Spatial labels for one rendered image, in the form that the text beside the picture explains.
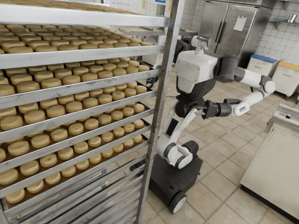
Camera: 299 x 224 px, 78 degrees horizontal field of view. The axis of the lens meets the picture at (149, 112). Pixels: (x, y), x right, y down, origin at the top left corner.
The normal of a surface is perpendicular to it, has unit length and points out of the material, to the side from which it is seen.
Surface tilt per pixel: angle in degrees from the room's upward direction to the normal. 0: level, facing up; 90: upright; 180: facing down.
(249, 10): 90
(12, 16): 90
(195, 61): 45
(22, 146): 0
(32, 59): 90
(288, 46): 90
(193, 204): 0
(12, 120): 0
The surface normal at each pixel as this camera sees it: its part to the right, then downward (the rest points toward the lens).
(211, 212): 0.13, -0.85
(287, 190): -0.66, 0.31
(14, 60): 0.68, 0.45
